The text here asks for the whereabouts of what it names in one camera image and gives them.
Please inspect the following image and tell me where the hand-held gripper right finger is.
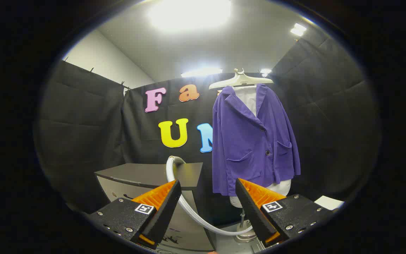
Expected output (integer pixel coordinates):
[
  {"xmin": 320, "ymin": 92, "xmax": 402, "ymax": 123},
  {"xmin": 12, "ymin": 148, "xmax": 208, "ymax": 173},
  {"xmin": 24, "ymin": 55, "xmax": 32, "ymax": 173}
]
[{"xmin": 235, "ymin": 178, "xmax": 334, "ymax": 247}]

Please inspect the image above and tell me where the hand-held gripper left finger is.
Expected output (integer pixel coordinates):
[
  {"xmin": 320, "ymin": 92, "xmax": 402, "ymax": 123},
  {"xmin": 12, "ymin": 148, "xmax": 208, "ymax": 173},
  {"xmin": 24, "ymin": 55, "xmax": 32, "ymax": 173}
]
[{"xmin": 88, "ymin": 179, "xmax": 182, "ymax": 250}]

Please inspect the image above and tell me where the purple corduroy jacket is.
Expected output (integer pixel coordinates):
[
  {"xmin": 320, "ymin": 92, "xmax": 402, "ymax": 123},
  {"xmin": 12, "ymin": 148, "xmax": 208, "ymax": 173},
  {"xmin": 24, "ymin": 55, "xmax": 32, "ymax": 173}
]
[{"xmin": 212, "ymin": 84, "xmax": 301, "ymax": 196}]

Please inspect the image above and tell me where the grey steamer stand base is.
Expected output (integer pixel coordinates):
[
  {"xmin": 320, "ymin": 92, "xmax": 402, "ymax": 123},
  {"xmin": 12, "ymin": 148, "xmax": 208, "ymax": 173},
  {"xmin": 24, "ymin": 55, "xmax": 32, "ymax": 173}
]
[{"xmin": 234, "ymin": 208, "xmax": 260, "ymax": 244}]

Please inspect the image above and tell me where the white plastic clothes hanger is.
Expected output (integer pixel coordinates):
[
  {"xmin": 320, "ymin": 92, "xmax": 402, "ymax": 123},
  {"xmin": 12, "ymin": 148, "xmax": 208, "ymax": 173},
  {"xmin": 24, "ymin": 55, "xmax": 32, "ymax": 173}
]
[{"xmin": 209, "ymin": 68, "xmax": 274, "ymax": 90}]

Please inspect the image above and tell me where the grey cabinet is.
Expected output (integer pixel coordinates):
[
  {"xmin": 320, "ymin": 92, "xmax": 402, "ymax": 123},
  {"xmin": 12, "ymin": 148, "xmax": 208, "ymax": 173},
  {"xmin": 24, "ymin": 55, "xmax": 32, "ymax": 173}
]
[{"xmin": 94, "ymin": 162, "xmax": 216, "ymax": 252}]

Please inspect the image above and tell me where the black backdrop cloth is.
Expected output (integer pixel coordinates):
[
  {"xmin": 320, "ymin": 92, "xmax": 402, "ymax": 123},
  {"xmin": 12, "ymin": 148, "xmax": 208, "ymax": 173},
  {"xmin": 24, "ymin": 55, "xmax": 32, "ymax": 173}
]
[{"xmin": 121, "ymin": 72, "xmax": 274, "ymax": 226}]

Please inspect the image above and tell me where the white flat sheet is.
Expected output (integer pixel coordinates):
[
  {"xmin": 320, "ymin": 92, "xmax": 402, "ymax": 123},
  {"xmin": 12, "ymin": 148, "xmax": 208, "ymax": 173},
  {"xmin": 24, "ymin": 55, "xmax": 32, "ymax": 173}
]
[{"xmin": 315, "ymin": 195, "xmax": 345, "ymax": 211}]

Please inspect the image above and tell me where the small rectangular ceiling light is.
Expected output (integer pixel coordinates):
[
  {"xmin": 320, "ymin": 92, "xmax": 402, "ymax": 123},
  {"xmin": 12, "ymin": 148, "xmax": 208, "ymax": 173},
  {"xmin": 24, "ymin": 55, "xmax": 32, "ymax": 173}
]
[{"xmin": 290, "ymin": 23, "xmax": 307, "ymax": 36}]

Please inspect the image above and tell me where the large bright ceiling light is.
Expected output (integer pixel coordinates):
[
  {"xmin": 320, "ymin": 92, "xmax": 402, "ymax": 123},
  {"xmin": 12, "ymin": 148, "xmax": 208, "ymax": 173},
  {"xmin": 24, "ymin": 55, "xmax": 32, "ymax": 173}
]
[{"xmin": 148, "ymin": 0, "xmax": 232, "ymax": 30}]

